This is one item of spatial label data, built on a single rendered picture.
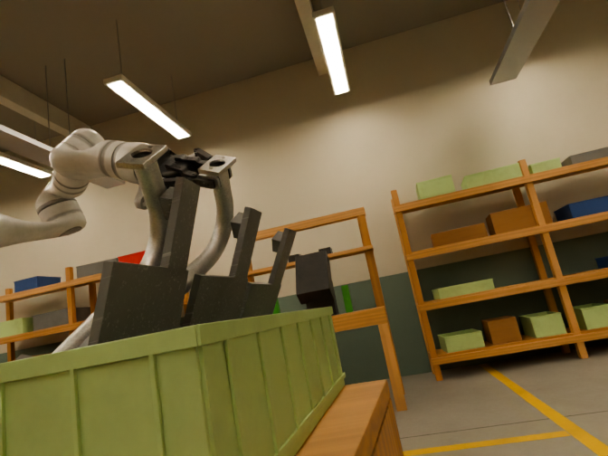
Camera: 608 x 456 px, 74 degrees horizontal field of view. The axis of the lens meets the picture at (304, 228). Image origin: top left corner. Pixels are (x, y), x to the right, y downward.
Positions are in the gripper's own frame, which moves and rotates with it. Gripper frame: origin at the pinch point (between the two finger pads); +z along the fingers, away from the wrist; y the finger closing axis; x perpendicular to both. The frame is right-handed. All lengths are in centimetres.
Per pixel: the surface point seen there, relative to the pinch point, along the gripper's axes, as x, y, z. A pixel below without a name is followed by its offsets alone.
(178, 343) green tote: -5.8, -33.9, 19.2
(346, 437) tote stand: 20.1, -24.2, 30.9
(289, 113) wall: 188, 474, -215
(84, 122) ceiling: 202, 390, -542
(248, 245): 9.5, -4.7, 7.4
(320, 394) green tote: 29.1, -15.0, 23.5
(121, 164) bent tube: -11.1, -17.3, 0.1
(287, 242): 18.6, 8.4, 7.8
